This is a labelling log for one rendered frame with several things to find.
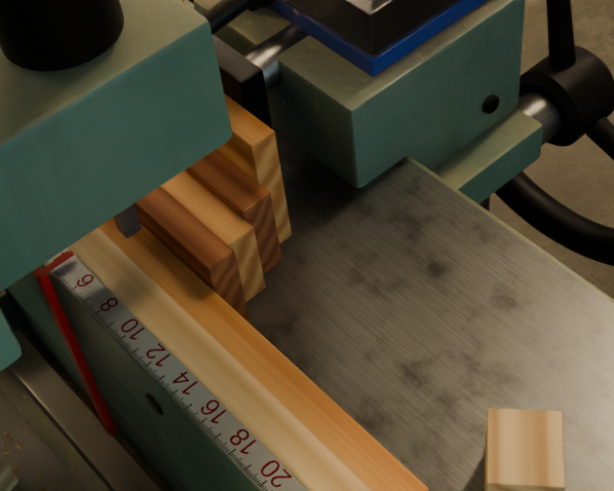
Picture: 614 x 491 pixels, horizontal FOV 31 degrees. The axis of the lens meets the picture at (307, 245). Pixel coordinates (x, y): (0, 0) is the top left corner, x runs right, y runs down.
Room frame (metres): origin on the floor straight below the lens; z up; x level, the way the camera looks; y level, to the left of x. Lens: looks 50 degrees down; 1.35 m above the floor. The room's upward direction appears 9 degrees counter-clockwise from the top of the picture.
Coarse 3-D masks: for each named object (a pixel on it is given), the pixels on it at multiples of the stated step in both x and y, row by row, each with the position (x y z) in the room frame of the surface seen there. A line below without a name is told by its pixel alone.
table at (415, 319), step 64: (512, 128) 0.48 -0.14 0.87; (320, 192) 0.42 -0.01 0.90; (384, 192) 0.41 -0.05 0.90; (448, 192) 0.40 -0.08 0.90; (320, 256) 0.37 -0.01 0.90; (384, 256) 0.37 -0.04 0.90; (448, 256) 0.36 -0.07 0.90; (512, 256) 0.35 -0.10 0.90; (256, 320) 0.34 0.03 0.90; (320, 320) 0.33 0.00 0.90; (384, 320) 0.33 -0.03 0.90; (448, 320) 0.32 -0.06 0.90; (512, 320) 0.31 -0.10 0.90; (576, 320) 0.31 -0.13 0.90; (320, 384) 0.29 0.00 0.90; (384, 384) 0.29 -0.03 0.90; (448, 384) 0.28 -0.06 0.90; (512, 384) 0.28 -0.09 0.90; (576, 384) 0.27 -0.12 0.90; (448, 448) 0.25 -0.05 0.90; (576, 448) 0.24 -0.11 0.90
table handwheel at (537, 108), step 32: (544, 64) 0.56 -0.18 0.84; (576, 64) 0.56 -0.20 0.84; (544, 96) 0.54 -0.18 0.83; (576, 96) 0.53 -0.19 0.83; (608, 96) 0.54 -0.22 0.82; (544, 128) 0.52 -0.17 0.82; (576, 128) 0.52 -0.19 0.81; (608, 128) 0.53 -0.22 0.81; (512, 192) 0.58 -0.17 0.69; (544, 192) 0.58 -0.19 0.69; (544, 224) 0.55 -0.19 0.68; (576, 224) 0.54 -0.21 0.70; (608, 256) 0.50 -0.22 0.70
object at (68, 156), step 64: (128, 0) 0.39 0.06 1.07; (0, 64) 0.36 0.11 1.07; (128, 64) 0.35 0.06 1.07; (192, 64) 0.36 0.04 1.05; (0, 128) 0.32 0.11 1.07; (64, 128) 0.32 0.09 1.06; (128, 128) 0.34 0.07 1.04; (192, 128) 0.36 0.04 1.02; (0, 192) 0.31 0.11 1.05; (64, 192) 0.32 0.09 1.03; (128, 192) 0.33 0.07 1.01; (0, 256) 0.30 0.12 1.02
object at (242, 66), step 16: (288, 32) 0.48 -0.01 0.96; (304, 32) 0.48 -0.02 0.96; (224, 48) 0.44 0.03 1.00; (256, 48) 0.48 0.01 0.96; (272, 48) 0.47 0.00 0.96; (224, 64) 0.43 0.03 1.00; (240, 64) 0.42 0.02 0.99; (256, 64) 0.46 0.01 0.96; (272, 64) 0.46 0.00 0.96; (224, 80) 0.42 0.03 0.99; (240, 80) 0.41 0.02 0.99; (256, 80) 0.42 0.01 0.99; (272, 80) 0.46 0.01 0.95; (240, 96) 0.41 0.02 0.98; (256, 96) 0.41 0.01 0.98; (256, 112) 0.41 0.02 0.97; (272, 128) 0.42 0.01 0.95
